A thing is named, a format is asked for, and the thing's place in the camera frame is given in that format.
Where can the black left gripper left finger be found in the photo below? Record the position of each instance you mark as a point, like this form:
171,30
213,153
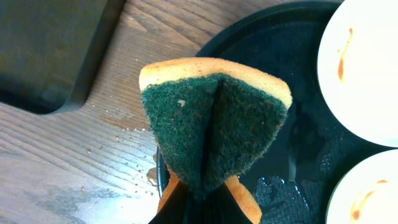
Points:
173,211

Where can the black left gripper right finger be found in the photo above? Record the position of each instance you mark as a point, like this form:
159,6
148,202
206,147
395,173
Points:
226,209

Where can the green and yellow sponge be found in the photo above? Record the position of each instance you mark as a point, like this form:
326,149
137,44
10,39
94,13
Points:
212,120

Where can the mint plate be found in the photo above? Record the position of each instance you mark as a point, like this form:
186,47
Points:
357,68
367,194

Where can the black round tray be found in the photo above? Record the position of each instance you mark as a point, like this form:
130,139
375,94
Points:
293,180

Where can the black rectangular tray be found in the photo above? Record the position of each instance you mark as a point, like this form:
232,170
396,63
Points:
51,51

